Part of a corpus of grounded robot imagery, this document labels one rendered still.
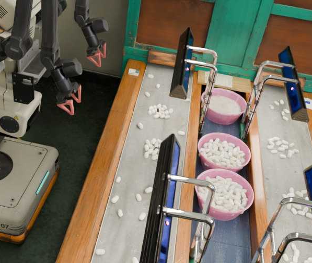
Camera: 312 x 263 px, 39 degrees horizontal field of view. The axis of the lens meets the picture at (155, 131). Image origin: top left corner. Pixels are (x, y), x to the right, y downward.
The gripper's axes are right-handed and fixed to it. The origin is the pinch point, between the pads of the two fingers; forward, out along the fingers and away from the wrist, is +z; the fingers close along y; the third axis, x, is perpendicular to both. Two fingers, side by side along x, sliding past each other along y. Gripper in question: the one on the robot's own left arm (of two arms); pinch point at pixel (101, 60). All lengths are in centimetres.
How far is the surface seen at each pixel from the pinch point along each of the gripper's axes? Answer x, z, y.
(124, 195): -14, 36, -64
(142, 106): -9.8, 33.7, 4.8
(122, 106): -1.9, 27.0, -2.7
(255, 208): -65, 59, -56
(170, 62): -20, 31, 46
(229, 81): -53, 51, 44
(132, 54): 2, 21, 50
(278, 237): -74, 66, -67
